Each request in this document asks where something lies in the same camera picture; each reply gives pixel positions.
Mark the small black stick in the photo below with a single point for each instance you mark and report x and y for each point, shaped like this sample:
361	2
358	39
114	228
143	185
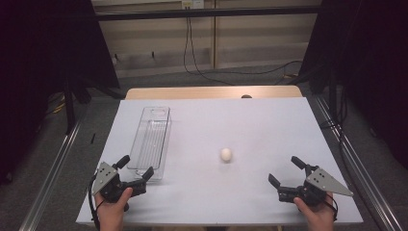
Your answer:
93	138

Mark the clear plastic egg container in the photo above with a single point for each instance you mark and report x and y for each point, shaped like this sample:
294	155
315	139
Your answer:
150	141

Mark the white egg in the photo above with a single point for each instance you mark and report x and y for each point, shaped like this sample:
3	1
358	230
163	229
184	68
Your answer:
226	154

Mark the large black curtain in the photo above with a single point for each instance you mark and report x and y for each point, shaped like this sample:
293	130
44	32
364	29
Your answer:
369	64
48	64

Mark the black metal stand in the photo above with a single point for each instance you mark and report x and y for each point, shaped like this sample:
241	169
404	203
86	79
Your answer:
70	109

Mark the person's right hand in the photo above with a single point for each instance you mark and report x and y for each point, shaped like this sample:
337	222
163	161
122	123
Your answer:
319	218

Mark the silver metal floor rail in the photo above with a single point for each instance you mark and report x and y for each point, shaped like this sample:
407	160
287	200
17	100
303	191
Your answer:
359	166
48	183

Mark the small dark round object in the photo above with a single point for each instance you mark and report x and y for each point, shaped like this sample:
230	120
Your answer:
246	96

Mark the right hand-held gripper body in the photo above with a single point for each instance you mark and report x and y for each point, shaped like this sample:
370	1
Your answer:
320	183

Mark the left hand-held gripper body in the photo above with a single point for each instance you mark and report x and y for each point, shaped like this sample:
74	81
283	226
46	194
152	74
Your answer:
107	179

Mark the person's left hand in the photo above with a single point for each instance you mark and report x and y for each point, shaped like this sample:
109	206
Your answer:
112	215

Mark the white wall socket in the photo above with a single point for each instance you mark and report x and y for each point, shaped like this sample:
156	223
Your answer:
192	4

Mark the black horizontal metal bar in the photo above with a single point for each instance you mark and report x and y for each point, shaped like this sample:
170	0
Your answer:
205	13

